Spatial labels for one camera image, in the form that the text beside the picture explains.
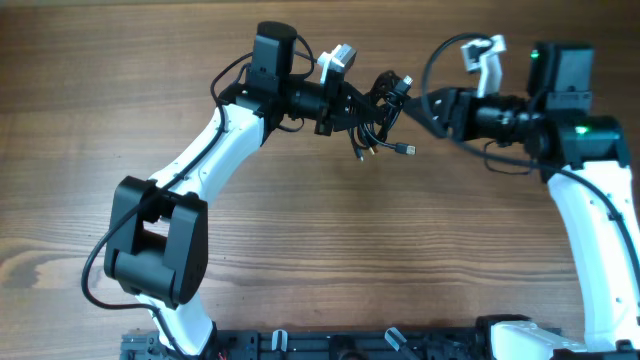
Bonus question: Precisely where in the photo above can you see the black USB cable bundle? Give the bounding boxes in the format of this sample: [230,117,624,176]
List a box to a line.
[347,74,401,162]

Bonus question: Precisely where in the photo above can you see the black USB cable long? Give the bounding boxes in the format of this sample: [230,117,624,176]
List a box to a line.
[368,70,416,155]

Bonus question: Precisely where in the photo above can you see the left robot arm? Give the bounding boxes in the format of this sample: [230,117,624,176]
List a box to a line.
[94,21,383,359]

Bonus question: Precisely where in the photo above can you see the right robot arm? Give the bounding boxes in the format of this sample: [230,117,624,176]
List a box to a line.
[405,33,639,359]

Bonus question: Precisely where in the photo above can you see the right camera black cable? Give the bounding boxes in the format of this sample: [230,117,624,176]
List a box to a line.
[420,32,640,281]

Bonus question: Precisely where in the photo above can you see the camera black cable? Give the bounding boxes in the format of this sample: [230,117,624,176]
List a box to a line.
[420,32,640,281]
[80,49,256,359]

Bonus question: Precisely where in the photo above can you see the left camera black cable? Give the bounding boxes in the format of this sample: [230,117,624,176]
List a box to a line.
[80,49,256,359]

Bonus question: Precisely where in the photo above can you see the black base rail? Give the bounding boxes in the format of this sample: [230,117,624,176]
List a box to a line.
[119,327,564,360]

